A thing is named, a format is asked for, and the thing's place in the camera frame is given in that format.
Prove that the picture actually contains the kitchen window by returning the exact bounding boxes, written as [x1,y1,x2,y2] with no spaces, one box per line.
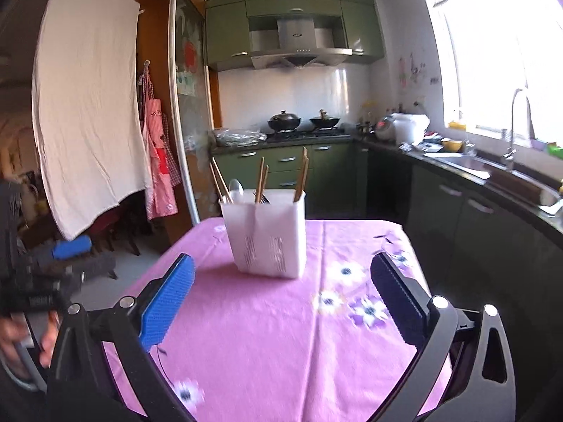
[418,0,563,150]

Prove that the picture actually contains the clear plastic bag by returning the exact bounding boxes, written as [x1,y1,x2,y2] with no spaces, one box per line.
[214,127,268,147]

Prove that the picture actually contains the black kitchen countertop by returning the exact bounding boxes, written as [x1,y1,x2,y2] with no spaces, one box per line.
[213,129,563,234]

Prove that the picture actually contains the white hanging cloth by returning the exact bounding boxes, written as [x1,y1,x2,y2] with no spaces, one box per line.
[32,0,152,242]

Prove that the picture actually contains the green kitchen cabinets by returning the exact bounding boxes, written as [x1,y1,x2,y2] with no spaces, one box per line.
[213,141,368,220]
[204,0,388,71]

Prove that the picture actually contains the gas stove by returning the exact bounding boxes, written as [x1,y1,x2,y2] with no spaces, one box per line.
[264,127,348,141]

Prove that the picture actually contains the green upper kitchen cabinets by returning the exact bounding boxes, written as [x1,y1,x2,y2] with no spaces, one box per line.
[204,0,388,71]

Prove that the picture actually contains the pink wall decoration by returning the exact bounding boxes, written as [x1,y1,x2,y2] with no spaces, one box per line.
[398,53,426,93]

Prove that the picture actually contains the black wok with handle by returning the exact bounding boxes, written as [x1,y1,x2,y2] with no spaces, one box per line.
[309,109,341,130]

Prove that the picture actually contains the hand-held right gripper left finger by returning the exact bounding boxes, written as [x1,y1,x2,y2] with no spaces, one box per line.
[46,252,196,422]

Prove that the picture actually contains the steel range hood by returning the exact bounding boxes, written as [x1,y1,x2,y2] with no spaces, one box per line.
[248,9,354,71]

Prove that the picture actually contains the red checked apron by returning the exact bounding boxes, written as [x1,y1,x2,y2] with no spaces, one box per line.
[138,59,182,221]

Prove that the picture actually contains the white plastic utensil holder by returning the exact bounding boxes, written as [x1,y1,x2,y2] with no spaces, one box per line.
[219,188,307,279]

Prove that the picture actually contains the pink floral tablecloth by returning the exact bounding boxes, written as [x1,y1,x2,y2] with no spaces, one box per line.
[103,217,454,422]

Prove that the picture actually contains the black wok with lid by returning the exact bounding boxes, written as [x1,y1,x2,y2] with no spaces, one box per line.
[267,110,303,133]

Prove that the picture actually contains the steel kitchen sink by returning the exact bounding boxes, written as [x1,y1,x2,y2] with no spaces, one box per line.
[433,152,563,218]

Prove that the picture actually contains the person's left hand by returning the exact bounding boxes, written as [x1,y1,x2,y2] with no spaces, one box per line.
[0,312,60,381]

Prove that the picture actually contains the glass sliding door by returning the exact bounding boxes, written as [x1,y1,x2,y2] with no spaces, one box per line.
[169,0,221,225]

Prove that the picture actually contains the green lower kitchen cabinets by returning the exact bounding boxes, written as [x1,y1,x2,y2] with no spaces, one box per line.
[213,141,368,220]

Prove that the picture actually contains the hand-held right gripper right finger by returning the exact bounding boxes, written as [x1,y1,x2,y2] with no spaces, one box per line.
[369,251,517,422]

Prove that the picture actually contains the dark wooden chair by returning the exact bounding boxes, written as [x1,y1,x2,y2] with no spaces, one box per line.
[88,193,148,280]

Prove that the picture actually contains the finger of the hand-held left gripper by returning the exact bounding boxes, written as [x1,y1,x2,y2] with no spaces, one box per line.
[52,235,93,261]
[39,252,117,280]

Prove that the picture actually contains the tall steel faucet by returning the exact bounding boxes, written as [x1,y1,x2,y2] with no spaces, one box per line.
[501,88,536,172]

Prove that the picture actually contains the dark kitchen cabinets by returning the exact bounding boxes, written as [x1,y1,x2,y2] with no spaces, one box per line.
[365,145,563,422]

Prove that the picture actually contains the white rice cooker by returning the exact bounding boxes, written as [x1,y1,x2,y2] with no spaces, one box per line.
[375,114,399,142]

